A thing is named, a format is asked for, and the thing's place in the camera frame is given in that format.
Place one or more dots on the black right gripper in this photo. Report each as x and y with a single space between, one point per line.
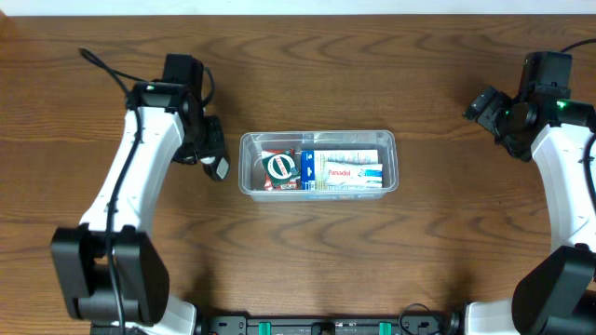
487 108

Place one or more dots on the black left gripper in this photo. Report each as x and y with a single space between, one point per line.
212 140

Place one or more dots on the dark bottle white cap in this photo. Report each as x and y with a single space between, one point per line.
216 167

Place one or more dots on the green square box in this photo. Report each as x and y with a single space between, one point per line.
280 167

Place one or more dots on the red Panadol box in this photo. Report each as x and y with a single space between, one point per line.
267 179

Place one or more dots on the blue fever patch box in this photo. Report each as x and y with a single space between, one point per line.
313 162

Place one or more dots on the white Panadol box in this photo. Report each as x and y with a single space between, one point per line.
353 175

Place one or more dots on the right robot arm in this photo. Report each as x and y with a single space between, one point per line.
544 125

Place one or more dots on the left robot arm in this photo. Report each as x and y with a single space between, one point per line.
109 271

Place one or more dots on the clear plastic container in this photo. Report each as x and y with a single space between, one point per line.
270 163

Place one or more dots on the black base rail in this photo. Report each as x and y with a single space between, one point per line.
416 323

